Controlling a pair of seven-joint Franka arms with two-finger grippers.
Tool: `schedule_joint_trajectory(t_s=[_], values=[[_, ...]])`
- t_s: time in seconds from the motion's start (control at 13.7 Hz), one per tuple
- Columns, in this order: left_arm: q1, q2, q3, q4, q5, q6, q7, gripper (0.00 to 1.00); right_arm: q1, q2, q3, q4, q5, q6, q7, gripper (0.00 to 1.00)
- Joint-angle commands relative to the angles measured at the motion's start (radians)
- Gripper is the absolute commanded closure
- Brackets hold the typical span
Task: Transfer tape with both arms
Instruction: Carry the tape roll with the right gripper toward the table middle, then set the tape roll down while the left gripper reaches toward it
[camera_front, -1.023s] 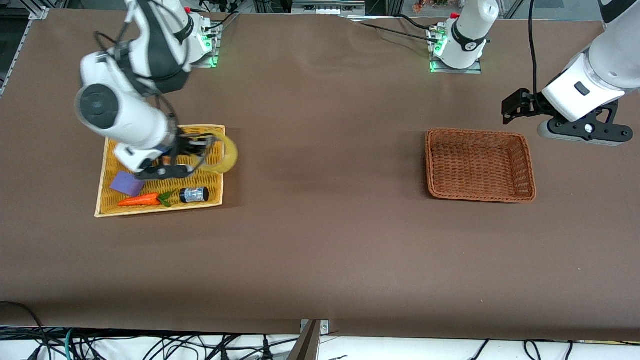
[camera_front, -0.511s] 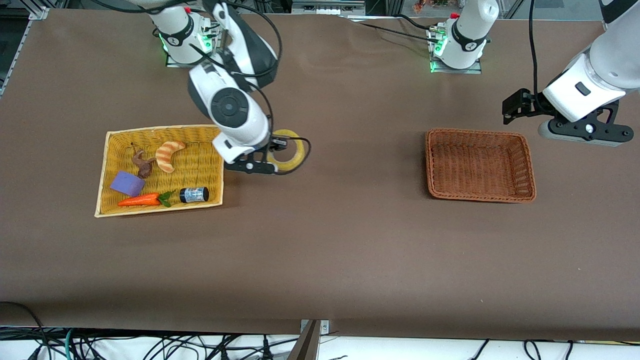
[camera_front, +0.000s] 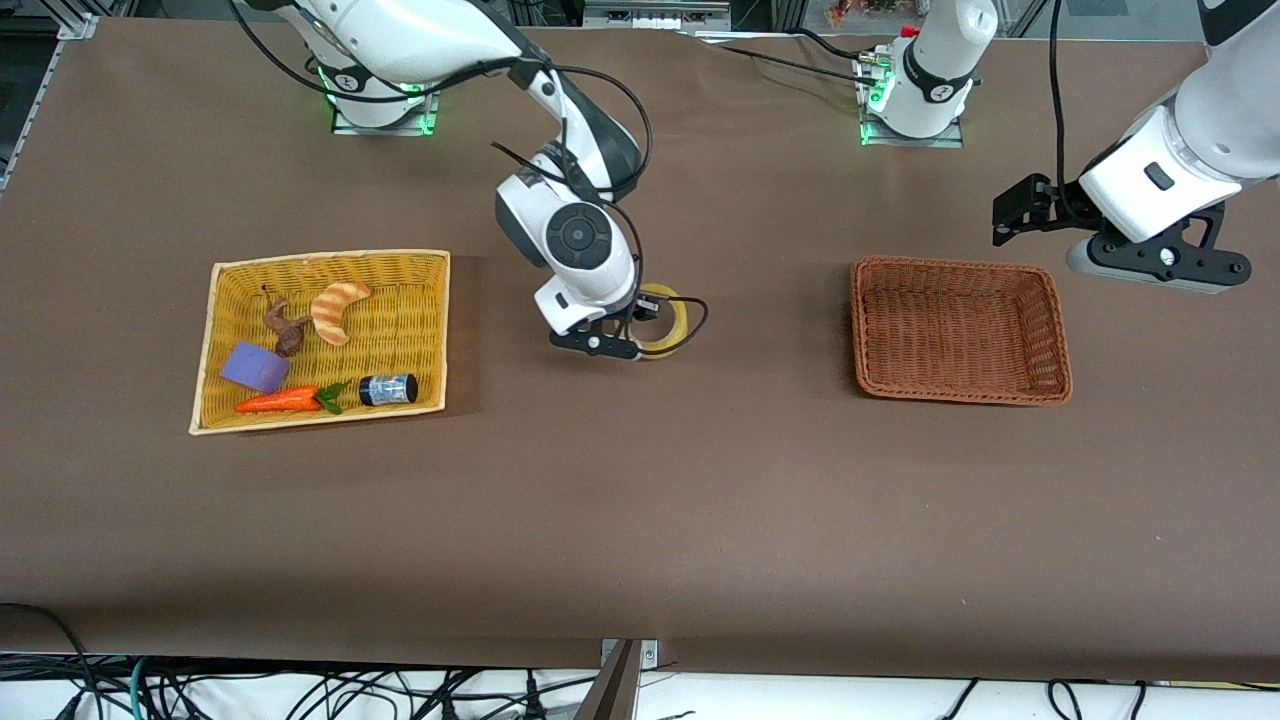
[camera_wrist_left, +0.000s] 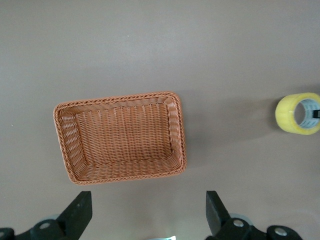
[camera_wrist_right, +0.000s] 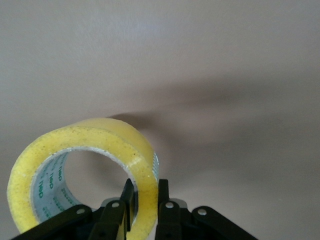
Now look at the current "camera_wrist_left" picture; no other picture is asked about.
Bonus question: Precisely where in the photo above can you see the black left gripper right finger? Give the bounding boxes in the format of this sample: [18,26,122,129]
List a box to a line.
[205,190,305,240]

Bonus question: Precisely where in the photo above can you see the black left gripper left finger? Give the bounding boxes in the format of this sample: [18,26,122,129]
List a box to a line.
[0,190,93,240]

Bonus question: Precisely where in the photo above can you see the yellow clear tape roll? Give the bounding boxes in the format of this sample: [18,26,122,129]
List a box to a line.
[274,92,320,136]

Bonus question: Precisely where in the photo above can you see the brown woven basket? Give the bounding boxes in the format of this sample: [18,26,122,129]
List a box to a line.
[53,91,188,186]

